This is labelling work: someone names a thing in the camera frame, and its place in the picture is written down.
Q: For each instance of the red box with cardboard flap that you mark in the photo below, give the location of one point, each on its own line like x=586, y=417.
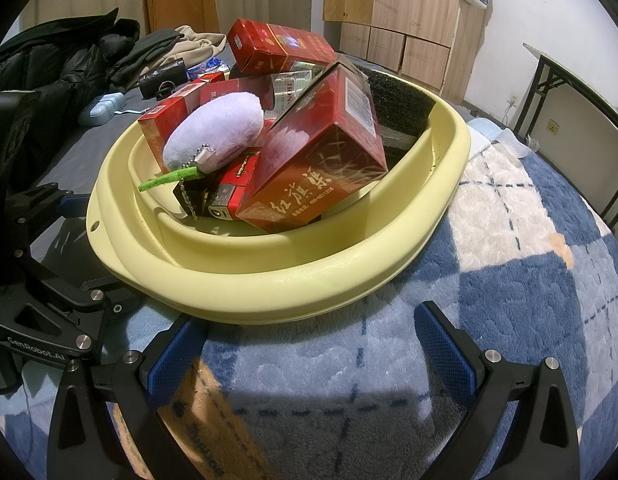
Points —
x=274, y=47

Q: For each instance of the dark green cloth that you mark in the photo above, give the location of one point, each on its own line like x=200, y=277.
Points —
x=146, y=52

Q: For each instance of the red and orange box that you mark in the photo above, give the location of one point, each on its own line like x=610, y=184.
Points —
x=174, y=110

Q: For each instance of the white plush radish toy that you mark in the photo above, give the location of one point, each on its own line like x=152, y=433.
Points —
x=214, y=127

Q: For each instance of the wooden wardrobe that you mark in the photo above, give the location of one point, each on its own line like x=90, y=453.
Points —
x=409, y=15

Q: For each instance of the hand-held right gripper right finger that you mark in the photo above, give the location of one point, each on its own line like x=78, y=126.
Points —
x=444, y=355

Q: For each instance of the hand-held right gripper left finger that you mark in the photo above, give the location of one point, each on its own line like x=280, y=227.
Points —
x=176, y=360

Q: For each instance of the silver and red box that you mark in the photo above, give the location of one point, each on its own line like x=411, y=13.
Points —
x=284, y=90

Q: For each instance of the black pouch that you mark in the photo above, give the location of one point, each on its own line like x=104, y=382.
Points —
x=161, y=77

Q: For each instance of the yellow wall outlet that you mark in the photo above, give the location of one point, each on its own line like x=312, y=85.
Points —
x=553, y=126

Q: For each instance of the beige cloth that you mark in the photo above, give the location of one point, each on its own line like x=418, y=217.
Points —
x=201, y=42

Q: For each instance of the black-legged folding table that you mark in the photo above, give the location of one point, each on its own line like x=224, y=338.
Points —
x=579, y=90

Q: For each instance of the light blue case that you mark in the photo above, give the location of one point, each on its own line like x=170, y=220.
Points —
x=101, y=109

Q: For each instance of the white wall outlet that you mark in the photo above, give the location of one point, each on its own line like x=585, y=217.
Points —
x=514, y=99

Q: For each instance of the grey bed sheet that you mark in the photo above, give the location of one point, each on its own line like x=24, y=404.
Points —
x=64, y=160

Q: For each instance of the black jacket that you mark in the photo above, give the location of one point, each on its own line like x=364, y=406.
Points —
x=54, y=55

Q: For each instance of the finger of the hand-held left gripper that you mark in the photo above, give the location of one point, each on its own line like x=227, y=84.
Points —
x=96, y=296
x=71, y=205

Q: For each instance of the blue printed plastic bag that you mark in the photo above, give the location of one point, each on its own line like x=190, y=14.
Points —
x=214, y=67

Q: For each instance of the large red carton box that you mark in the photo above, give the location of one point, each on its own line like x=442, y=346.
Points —
x=319, y=160

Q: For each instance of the dark grey foam sponge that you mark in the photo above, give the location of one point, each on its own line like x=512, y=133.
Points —
x=404, y=95

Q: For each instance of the yellow plastic basin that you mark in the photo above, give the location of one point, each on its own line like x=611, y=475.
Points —
x=269, y=280

